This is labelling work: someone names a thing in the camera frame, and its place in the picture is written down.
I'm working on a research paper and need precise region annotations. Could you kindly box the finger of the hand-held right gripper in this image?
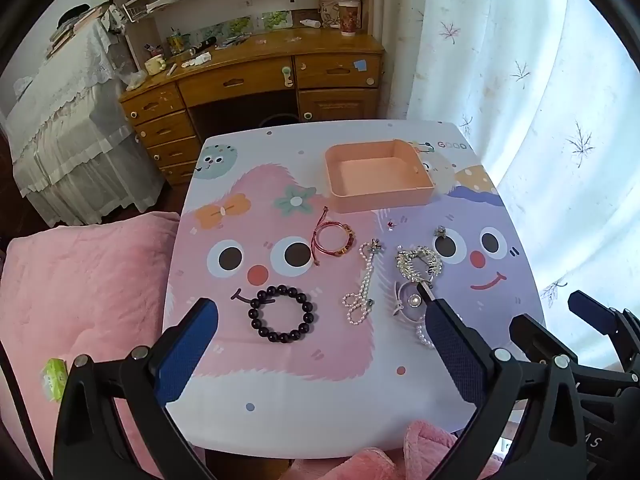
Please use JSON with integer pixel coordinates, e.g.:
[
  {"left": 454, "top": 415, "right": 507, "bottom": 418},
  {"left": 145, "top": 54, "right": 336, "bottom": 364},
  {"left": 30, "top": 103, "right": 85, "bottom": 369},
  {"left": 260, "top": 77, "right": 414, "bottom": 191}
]
[
  {"left": 567, "top": 290, "right": 640, "bottom": 361},
  {"left": 509, "top": 313, "right": 581, "bottom": 376}
]

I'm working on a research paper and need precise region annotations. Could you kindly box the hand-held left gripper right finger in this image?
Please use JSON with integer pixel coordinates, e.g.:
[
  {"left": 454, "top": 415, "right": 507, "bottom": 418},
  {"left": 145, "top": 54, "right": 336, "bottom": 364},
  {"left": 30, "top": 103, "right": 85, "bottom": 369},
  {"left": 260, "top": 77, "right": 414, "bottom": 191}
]
[{"left": 424, "top": 297, "right": 588, "bottom": 480}]

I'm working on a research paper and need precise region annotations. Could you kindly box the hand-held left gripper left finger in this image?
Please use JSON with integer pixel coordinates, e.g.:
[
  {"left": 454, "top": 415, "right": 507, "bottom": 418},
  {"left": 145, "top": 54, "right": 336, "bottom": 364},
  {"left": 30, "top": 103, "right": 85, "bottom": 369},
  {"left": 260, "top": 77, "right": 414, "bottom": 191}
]
[{"left": 52, "top": 297, "right": 221, "bottom": 480}]

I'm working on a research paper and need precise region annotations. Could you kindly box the rhinestone hair clip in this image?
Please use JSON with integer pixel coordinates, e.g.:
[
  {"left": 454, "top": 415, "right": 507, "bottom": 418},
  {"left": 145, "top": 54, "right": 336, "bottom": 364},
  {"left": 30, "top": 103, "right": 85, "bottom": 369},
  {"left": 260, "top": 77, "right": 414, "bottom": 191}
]
[{"left": 395, "top": 245, "right": 444, "bottom": 301}]

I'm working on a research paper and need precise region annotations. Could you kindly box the pearl bracelet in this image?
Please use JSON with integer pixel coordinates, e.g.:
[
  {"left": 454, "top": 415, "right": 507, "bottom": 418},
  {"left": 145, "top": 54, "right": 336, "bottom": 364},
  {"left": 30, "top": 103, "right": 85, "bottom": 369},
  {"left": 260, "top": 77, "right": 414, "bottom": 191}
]
[{"left": 342, "top": 239, "right": 385, "bottom": 326}]

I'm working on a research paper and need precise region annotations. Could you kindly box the dark bead bracelet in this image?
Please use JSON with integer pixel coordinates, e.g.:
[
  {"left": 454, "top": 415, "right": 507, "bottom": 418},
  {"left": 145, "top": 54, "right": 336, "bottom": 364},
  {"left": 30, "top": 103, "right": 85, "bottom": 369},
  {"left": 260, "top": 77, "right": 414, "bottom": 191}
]
[{"left": 248, "top": 285, "right": 317, "bottom": 345}]

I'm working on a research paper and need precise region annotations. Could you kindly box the red string bracelet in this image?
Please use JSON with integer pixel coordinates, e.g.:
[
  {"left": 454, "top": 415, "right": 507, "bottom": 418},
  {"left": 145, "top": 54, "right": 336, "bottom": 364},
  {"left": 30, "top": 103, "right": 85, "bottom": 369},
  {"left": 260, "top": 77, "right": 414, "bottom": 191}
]
[{"left": 311, "top": 206, "right": 357, "bottom": 265}]

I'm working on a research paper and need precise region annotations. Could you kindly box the pink plastic tray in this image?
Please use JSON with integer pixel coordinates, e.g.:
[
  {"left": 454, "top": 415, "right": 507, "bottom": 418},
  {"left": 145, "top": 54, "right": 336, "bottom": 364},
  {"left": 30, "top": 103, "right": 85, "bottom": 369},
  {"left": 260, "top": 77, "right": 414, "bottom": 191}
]
[{"left": 324, "top": 139, "right": 436, "bottom": 214}]

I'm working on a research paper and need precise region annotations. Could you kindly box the pink fluffy clothing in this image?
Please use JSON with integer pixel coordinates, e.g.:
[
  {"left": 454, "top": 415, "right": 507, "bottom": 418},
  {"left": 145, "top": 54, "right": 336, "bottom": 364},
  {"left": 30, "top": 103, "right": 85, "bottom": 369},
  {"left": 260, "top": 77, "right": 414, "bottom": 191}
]
[{"left": 320, "top": 419, "right": 503, "bottom": 480}]

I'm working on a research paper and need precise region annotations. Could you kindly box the pink fluffy blanket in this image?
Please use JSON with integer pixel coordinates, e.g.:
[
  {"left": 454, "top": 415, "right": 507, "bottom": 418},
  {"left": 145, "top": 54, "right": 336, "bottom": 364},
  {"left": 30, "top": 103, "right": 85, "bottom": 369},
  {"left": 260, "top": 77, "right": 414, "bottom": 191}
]
[{"left": 0, "top": 211, "right": 211, "bottom": 480}]

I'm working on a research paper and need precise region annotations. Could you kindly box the green tissue packet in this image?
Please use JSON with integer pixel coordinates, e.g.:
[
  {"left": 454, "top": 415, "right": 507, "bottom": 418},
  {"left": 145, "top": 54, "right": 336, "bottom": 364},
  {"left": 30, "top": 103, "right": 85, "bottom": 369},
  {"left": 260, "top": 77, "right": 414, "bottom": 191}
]
[{"left": 41, "top": 357, "right": 69, "bottom": 402}]

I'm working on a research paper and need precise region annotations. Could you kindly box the white leaf print curtain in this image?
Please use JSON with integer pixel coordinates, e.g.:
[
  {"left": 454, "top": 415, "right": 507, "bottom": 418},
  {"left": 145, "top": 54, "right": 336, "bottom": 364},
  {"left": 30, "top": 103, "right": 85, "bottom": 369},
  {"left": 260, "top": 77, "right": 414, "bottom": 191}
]
[{"left": 372, "top": 0, "right": 640, "bottom": 371}]

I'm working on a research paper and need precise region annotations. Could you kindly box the wooden desk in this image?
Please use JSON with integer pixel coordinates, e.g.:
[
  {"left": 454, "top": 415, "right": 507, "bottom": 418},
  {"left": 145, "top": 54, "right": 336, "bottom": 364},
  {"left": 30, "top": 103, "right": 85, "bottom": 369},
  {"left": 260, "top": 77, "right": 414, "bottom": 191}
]
[{"left": 119, "top": 35, "right": 386, "bottom": 186}]

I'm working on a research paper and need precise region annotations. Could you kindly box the red and white cup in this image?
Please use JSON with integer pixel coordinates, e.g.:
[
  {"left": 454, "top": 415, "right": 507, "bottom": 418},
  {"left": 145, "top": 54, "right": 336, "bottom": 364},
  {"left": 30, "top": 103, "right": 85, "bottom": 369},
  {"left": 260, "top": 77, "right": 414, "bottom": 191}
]
[{"left": 338, "top": 1, "right": 362, "bottom": 37}]

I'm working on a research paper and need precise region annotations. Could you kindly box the beige printed box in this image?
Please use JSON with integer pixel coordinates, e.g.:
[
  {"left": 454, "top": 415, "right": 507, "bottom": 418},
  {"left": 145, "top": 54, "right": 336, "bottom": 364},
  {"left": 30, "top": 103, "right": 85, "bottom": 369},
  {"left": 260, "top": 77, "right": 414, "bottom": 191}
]
[{"left": 318, "top": 0, "right": 341, "bottom": 28}]

